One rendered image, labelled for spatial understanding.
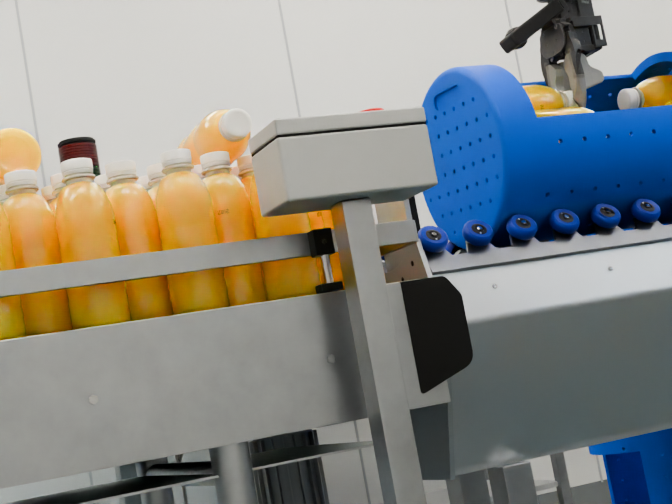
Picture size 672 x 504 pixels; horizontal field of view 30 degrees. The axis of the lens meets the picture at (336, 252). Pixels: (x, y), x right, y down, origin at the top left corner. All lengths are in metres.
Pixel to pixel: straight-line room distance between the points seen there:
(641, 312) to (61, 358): 0.88
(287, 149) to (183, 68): 4.03
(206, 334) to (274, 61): 4.16
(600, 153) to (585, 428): 0.41
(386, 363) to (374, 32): 4.40
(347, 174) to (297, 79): 4.15
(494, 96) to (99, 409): 0.76
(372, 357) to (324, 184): 0.21
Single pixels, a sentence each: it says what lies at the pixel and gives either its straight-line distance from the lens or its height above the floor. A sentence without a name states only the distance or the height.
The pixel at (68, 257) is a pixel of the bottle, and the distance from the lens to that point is 1.54.
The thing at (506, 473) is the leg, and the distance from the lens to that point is 1.82.
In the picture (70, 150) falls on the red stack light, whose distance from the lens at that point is 2.11.
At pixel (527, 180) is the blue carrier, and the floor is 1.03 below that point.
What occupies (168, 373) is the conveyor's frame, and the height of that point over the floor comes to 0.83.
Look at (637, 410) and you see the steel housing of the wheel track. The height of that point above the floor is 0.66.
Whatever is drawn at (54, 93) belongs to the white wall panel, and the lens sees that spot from 5.35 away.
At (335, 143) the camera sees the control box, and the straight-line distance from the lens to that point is 1.50.
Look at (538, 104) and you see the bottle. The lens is 2.01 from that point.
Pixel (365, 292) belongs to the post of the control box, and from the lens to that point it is 1.51.
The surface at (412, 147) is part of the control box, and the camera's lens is 1.54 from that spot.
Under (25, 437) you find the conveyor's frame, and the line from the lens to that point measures 1.47.
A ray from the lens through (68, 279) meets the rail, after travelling 1.51.
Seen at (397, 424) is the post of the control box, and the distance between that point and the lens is 1.51.
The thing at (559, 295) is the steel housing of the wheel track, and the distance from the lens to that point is 1.84.
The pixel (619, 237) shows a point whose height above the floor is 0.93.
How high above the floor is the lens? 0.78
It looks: 6 degrees up
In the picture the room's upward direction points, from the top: 10 degrees counter-clockwise
